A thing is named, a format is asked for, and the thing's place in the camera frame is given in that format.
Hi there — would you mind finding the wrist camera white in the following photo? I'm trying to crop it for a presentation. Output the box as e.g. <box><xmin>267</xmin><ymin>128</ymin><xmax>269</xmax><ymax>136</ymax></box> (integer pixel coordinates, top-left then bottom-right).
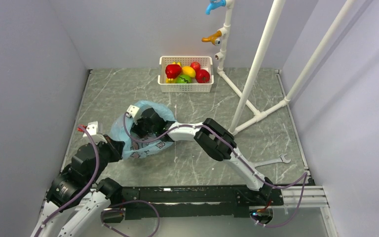
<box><xmin>77</xmin><ymin>121</ymin><xmax>107</xmax><ymax>144</ymax></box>
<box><xmin>125</xmin><ymin>105</ymin><xmax>143</xmax><ymax>124</ymax></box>

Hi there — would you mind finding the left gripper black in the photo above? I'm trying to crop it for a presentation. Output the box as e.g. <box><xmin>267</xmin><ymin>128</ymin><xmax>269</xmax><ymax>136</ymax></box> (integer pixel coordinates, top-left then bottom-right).
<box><xmin>88</xmin><ymin>134</ymin><xmax>125</xmax><ymax>184</ymax></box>

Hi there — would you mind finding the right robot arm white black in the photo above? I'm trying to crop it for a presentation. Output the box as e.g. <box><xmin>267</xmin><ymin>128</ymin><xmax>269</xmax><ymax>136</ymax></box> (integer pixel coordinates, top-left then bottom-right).
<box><xmin>126</xmin><ymin>106</ymin><xmax>272</xmax><ymax>205</ymax></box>

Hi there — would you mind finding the white plastic basket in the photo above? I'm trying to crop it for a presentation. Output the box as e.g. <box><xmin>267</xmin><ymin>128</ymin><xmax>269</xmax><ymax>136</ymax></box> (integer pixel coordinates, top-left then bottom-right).
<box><xmin>157</xmin><ymin>56</ymin><xmax>215</xmax><ymax>93</ymax></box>

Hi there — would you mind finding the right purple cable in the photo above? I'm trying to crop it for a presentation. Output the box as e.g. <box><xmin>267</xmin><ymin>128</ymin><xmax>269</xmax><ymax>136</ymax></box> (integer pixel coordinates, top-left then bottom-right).
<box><xmin>123</xmin><ymin>113</ymin><xmax>308</xmax><ymax>190</ymax></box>

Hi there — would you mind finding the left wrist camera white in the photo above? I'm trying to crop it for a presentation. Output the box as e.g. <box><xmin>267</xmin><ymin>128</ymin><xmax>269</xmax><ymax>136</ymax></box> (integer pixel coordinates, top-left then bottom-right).
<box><xmin>77</xmin><ymin>121</ymin><xmax>107</xmax><ymax>144</ymax></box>

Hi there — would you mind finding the light blue plastic bag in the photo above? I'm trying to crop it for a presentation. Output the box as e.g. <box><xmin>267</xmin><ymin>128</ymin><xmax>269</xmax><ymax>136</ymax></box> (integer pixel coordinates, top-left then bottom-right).
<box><xmin>109</xmin><ymin>100</ymin><xmax>176</xmax><ymax>160</ymax></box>

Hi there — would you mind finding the aluminium rail frame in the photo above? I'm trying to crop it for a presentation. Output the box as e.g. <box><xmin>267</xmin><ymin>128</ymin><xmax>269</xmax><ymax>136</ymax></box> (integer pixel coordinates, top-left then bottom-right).
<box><xmin>32</xmin><ymin>185</ymin><xmax>337</xmax><ymax>237</ymax></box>

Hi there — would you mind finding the red fake apple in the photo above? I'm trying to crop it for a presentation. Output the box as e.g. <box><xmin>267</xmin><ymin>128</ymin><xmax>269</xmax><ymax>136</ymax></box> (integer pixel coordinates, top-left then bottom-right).
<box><xmin>190</xmin><ymin>61</ymin><xmax>201</xmax><ymax>72</ymax></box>

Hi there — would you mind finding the blue faucet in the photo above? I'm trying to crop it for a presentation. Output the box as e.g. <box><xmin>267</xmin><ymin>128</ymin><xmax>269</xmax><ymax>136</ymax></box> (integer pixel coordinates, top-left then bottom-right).
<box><xmin>205</xmin><ymin>0</ymin><xmax>226</xmax><ymax>15</ymax></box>

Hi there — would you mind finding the white PVC pipe frame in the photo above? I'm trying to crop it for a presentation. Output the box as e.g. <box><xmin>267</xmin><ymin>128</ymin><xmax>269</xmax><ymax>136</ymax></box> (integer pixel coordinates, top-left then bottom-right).
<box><xmin>215</xmin><ymin>0</ymin><xmax>355</xmax><ymax>135</ymax></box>

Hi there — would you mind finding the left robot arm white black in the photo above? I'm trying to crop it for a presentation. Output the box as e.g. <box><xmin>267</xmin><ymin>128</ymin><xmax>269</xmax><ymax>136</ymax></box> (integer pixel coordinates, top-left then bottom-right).
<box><xmin>32</xmin><ymin>135</ymin><xmax>125</xmax><ymax>237</ymax></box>

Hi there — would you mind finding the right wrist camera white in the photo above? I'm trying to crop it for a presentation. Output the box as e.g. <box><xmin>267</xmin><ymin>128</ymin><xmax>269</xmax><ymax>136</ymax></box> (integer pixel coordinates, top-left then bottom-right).
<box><xmin>125</xmin><ymin>105</ymin><xmax>143</xmax><ymax>124</ymax></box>

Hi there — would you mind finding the yellow fake banana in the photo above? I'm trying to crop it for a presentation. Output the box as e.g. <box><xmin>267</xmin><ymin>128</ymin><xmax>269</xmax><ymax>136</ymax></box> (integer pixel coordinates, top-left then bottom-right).
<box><xmin>166</xmin><ymin>62</ymin><xmax>181</xmax><ymax>83</ymax></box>

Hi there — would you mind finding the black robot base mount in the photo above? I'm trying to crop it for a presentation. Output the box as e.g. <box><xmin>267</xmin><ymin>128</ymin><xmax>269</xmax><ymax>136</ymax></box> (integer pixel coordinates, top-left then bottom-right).
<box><xmin>103</xmin><ymin>185</ymin><xmax>284</xmax><ymax>223</ymax></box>

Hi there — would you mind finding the red fake tomato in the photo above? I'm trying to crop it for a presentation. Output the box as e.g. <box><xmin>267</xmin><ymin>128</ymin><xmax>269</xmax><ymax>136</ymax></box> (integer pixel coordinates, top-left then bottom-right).
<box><xmin>195</xmin><ymin>69</ymin><xmax>211</xmax><ymax>83</ymax></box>

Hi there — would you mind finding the silver wrench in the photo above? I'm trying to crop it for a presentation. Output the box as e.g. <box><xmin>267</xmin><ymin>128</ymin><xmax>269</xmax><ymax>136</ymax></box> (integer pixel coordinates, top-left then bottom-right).
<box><xmin>253</xmin><ymin>154</ymin><xmax>291</xmax><ymax>167</ymax></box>

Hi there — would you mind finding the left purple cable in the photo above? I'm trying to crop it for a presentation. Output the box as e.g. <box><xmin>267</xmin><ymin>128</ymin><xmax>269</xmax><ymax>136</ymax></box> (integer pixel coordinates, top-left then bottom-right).
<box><xmin>34</xmin><ymin>125</ymin><xmax>100</xmax><ymax>237</ymax></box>

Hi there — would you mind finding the yellow fake fruit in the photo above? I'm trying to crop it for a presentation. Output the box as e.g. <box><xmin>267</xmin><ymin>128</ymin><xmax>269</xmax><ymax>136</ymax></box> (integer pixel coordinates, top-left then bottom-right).
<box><xmin>182</xmin><ymin>66</ymin><xmax>196</xmax><ymax>78</ymax></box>

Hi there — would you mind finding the green fake watermelon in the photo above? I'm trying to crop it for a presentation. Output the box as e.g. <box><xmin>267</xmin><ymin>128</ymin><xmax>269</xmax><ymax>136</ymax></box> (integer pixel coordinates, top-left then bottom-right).
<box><xmin>176</xmin><ymin>74</ymin><xmax>192</xmax><ymax>83</ymax></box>

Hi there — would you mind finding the red fake bell pepper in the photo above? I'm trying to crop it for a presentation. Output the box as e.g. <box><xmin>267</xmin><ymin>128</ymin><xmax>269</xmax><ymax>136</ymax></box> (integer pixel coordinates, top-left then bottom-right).
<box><xmin>165</xmin><ymin>64</ymin><xmax>182</xmax><ymax>79</ymax></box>

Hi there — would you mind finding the purple cable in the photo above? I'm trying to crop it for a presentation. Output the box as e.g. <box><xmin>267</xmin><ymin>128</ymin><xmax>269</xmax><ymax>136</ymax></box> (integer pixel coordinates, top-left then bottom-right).
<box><xmin>123</xmin><ymin>113</ymin><xmax>308</xmax><ymax>190</ymax></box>
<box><xmin>34</xmin><ymin>125</ymin><xmax>100</xmax><ymax>237</ymax></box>

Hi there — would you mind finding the orange faucet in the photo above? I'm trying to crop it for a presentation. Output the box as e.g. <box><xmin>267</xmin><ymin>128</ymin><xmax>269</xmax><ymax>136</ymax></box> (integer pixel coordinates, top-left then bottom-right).
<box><xmin>201</xmin><ymin>30</ymin><xmax>222</xmax><ymax>46</ymax></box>

